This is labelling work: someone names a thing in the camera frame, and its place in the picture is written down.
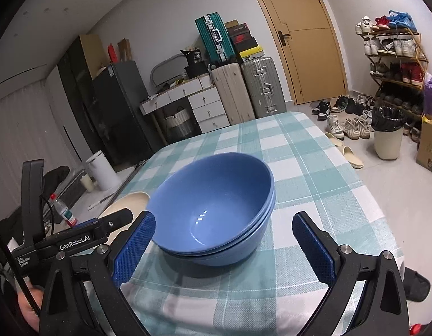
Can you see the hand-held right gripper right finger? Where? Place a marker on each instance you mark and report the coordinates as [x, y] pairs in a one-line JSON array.
[[312, 248]]

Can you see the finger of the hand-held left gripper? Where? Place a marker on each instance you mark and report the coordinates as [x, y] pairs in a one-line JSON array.
[[76, 242], [119, 218]]

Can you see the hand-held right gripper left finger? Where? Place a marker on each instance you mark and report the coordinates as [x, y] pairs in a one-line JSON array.
[[135, 245]]

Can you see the beige plate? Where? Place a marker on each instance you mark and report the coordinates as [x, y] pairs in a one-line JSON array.
[[132, 201]]

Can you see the person's left hand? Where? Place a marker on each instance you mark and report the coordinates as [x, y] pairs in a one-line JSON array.
[[30, 308]]

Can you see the red capped water bottle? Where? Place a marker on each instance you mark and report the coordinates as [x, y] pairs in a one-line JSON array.
[[65, 213]]

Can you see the dark jacket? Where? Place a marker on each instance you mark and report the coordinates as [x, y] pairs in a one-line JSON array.
[[56, 180]]

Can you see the grey mattress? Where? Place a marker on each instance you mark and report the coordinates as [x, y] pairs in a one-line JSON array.
[[74, 185]]

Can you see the cream cup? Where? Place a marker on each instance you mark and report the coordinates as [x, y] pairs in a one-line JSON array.
[[87, 183]]

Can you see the white lidded bin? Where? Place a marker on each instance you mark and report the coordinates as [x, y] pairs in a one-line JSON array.
[[102, 171]]

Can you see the white curtain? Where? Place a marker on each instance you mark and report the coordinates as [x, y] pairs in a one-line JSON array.
[[23, 140]]

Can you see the white wardrobe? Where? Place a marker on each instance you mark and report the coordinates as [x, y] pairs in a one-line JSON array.
[[62, 112]]

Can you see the beige slide sandal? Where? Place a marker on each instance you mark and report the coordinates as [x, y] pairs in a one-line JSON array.
[[334, 140], [353, 157]]

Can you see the dark grey refrigerator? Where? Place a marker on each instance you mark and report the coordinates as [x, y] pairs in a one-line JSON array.
[[125, 112]]

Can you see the black slipper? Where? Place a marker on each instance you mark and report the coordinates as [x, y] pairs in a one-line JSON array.
[[417, 283]]

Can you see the woven laundry basket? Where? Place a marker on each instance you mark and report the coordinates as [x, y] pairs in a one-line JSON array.
[[181, 124]]

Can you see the black glass wardrobe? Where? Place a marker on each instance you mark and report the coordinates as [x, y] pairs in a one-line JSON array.
[[84, 87]]

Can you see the cream trash bin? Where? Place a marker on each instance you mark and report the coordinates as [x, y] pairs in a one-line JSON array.
[[387, 145]]

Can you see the pile of shoes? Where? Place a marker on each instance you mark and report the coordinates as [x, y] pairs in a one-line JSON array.
[[345, 119]]

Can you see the white desk with drawers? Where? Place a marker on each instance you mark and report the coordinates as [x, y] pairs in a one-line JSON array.
[[205, 105]]

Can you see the grey arched mirror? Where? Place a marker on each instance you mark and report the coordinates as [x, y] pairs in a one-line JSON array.
[[156, 73]]

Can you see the printed cardboard box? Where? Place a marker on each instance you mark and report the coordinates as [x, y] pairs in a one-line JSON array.
[[429, 147]]

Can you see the large tan cardboard box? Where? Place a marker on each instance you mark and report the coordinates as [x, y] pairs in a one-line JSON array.
[[93, 52]]

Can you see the silver suitcase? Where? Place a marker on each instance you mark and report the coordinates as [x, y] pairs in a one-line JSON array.
[[263, 87]]

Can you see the beige suitcase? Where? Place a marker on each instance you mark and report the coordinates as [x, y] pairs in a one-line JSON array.
[[233, 94]]

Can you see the small cardboard box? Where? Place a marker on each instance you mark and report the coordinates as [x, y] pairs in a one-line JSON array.
[[125, 49]]

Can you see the black shopping bag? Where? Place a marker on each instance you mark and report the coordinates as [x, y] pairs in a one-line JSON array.
[[195, 64]]

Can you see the tan wooden door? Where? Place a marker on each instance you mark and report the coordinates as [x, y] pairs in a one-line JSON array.
[[307, 63]]

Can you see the yellow black shoe box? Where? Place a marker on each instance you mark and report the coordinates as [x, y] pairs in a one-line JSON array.
[[252, 54]]

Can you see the teal suitcase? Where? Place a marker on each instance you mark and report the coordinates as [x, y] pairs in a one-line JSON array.
[[216, 38]]

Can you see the red black shoe box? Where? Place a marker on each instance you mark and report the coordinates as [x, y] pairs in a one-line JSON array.
[[242, 39]]

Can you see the shoe rack with shoes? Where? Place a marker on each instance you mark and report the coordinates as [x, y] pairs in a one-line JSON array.
[[405, 47]]

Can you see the tan shoe box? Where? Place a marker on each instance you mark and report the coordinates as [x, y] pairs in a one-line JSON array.
[[232, 24]]

